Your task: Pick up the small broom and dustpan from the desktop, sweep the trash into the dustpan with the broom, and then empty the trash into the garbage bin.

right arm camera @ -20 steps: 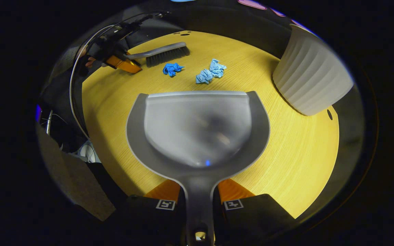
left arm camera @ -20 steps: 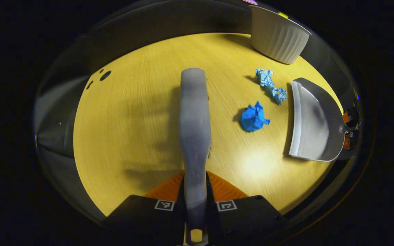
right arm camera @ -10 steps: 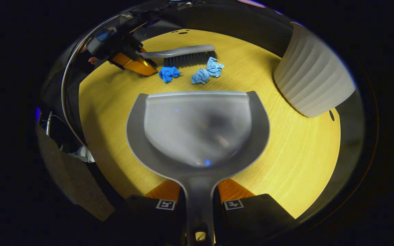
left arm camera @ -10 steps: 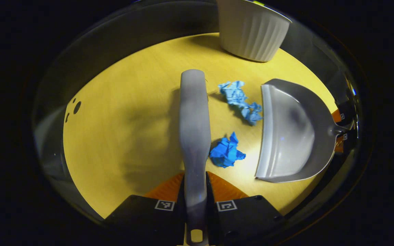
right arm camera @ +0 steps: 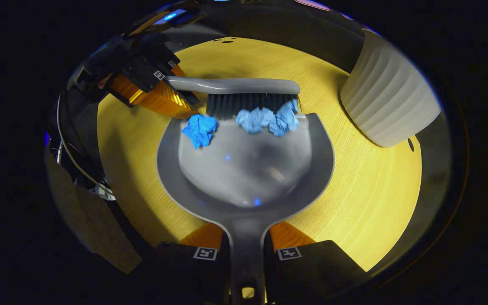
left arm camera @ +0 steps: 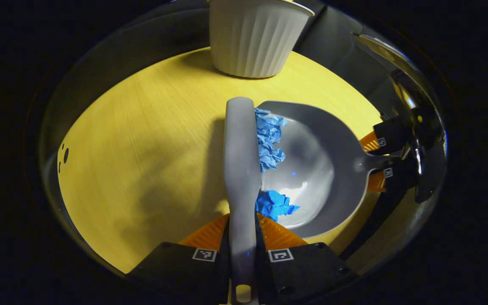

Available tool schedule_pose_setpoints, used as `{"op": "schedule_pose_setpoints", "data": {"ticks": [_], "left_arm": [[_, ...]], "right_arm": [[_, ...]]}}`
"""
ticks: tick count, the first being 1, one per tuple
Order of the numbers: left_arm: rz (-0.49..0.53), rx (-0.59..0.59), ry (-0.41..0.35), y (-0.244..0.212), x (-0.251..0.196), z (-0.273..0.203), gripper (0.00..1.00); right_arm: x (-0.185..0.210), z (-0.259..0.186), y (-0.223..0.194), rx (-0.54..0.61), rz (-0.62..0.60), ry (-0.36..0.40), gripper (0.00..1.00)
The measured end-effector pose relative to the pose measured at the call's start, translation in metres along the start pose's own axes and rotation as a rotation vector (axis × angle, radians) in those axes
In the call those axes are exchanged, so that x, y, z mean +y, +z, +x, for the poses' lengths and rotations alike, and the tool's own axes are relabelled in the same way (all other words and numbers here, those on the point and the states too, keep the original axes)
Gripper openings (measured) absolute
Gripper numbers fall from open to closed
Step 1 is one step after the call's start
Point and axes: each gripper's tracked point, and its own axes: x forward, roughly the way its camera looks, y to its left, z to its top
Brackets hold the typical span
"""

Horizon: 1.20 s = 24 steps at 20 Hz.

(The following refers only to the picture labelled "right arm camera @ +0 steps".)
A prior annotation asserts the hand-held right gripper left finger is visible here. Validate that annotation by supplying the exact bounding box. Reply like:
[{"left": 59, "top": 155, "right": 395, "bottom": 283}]
[{"left": 153, "top": 221, "right": 231, "bottom": 305}]

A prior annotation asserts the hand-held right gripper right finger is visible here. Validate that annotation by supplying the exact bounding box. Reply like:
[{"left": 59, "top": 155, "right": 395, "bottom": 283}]
[{"left": 265, "top": 220, "right": 367, "bottom": 305}]

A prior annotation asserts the dark blue paper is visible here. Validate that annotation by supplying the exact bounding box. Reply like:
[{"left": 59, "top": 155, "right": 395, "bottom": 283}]
[{"left": 181, "top": 114, "right": 219, "bottom": 150}]

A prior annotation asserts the small grey broom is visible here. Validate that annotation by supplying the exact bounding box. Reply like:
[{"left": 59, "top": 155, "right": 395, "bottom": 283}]
[{"left": 164, "top": 77, "right": 302, "bottom": 120}]

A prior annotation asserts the grey plastic dustpan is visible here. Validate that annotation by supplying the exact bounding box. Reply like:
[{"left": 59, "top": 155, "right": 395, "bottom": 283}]
[{"left": 156, "top": 112, "right": 336, "bottom": 305}]

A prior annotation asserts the white ribbed garbage bin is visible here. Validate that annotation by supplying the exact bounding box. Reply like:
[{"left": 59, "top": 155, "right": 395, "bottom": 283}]
[{"left": 340, "top": 29, "right": 442, "bottom": 148}]

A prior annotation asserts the thin grey cable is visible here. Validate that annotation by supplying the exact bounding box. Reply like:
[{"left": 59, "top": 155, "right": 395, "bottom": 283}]
[{"left": 56, "top": 95, "right": 115, "bottom": 200}]

